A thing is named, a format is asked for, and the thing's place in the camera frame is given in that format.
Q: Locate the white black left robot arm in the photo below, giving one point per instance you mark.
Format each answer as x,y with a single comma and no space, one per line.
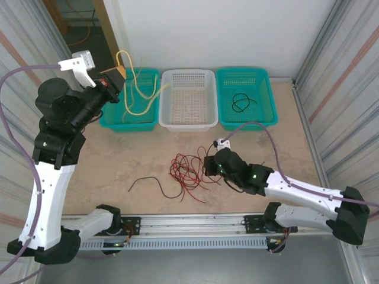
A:
47,201

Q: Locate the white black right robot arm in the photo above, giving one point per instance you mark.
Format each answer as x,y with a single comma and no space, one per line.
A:
302,193

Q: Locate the teal plastic basket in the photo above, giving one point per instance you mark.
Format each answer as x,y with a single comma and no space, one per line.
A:
148,125
260,88

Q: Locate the wooden door frame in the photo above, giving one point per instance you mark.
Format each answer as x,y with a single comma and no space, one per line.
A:
109,35

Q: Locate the aluminium frame post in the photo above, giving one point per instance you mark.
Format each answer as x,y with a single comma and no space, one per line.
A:
44,29
322,38

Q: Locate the wooden board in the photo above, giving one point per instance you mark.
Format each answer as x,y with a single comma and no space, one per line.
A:
59,17

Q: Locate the white plastic basket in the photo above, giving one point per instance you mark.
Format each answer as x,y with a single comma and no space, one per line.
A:
189,97

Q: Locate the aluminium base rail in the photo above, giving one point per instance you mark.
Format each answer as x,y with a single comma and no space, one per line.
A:
192,222

